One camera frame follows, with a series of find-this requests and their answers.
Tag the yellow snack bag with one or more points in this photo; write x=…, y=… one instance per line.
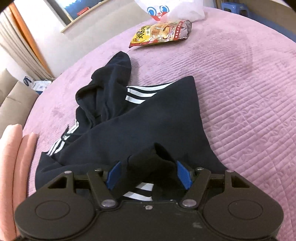
x=161, y=33

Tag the pink quilted bedspread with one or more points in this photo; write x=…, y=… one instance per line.
x=245, y=79

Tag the orange beige curtain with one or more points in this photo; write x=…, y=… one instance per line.
x=18, y=42

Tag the black hoodie with white stripes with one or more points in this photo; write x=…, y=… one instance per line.
x=145, y=129

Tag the folded peach blanket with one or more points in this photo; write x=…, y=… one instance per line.
x=17, y=153

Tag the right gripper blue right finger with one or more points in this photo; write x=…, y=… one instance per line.
x=185, y=173

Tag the beige upholstered headboard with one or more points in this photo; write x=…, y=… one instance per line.
x=17, y=101

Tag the blue plastic stool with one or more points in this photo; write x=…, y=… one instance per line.
x=236, y=8

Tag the dark window with frame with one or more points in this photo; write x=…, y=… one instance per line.
x=68, y=12

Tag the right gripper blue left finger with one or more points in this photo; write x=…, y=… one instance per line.
x=113, y=175

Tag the white plastic shopping bag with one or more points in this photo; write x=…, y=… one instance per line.
x=170, y=10

